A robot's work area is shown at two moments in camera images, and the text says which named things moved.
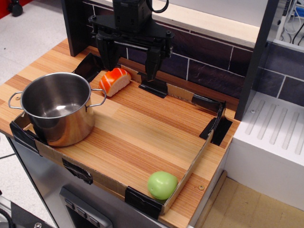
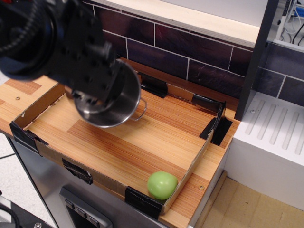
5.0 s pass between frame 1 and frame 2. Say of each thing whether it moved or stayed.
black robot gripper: moved
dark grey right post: stayed
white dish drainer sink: stayed
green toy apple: stayed
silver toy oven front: stayed
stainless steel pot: moved
